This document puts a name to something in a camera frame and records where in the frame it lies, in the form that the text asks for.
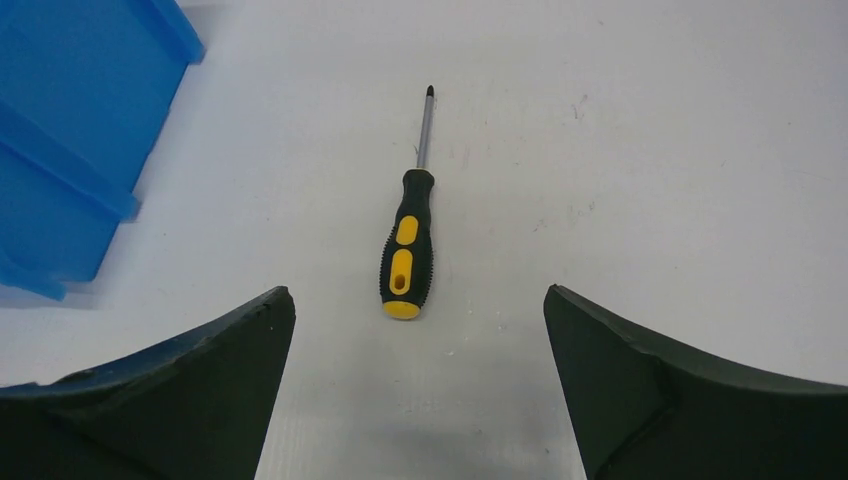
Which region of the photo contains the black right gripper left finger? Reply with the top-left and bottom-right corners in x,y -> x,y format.
1,286 -> 296,479

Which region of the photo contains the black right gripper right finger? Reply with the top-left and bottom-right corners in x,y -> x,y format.
544,285 -> 847,479

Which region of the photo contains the black yellow screwdriver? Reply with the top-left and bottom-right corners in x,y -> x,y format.
379,86 -> 435,320

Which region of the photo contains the blue plastic bin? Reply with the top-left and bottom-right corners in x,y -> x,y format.
1,1 -> 205,300

